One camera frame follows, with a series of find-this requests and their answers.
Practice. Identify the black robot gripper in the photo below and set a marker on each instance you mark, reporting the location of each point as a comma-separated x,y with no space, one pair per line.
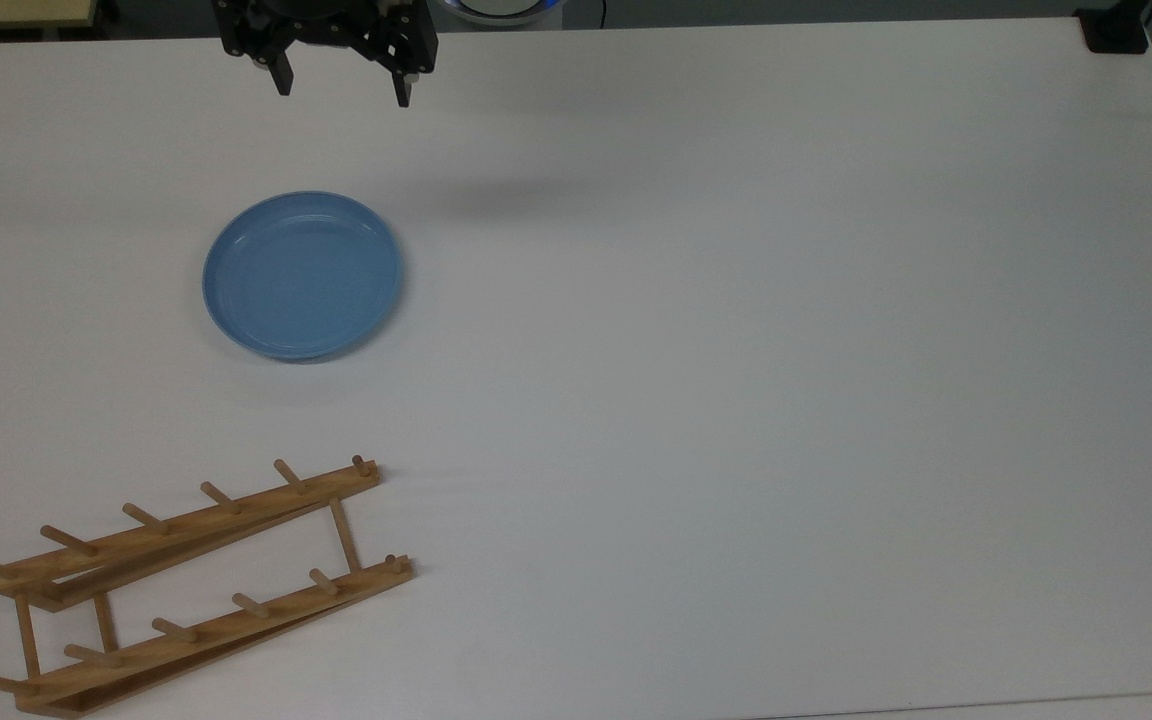
326,28

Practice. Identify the blue round plate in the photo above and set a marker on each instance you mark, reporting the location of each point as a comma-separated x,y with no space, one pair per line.
302,276

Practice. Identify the wooden plate rack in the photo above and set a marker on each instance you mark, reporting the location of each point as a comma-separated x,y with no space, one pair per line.
186,590

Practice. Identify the yellowish side table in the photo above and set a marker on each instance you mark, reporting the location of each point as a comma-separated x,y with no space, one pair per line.
11,10

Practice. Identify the black camera pole with clamp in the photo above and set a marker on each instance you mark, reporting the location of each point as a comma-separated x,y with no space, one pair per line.
1114,30

